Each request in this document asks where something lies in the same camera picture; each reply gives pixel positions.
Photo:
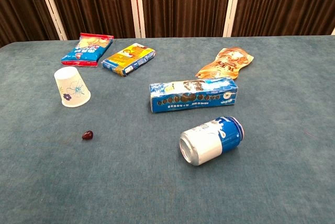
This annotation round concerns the orange drink pouch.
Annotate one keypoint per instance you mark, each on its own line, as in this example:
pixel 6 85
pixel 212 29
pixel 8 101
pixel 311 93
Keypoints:
pixel 225 64

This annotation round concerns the yellow blue biscuit pack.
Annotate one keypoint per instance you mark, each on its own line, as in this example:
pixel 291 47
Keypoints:
pixel 128 59

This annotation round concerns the brown curtain panel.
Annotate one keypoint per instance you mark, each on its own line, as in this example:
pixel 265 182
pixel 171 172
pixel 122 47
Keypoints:
pixel 91 1
pixel 18 6
pixel 288 1
pixel 183 1

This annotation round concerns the blue red snack bag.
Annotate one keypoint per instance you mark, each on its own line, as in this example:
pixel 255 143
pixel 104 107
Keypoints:
pixel 83 51

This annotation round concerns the small dark red candy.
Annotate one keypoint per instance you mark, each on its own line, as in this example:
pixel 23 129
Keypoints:
pixel 87 135

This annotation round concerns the white floral paper cup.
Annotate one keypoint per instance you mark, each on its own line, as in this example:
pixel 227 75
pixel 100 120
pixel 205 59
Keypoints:
pixel 70 88

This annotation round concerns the white partition post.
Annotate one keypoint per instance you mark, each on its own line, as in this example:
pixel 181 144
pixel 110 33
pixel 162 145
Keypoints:
pixel 232 4
pixel 51 6
pixel 136 4

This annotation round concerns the blue white drink can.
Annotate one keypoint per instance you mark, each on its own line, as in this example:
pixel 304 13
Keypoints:
pixel 206 143

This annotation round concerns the teal felt-covered table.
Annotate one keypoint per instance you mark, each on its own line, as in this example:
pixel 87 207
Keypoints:
pixel 131 182

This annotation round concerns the blue cookie box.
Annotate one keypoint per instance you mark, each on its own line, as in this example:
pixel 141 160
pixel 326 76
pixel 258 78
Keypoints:
pixel 193 95

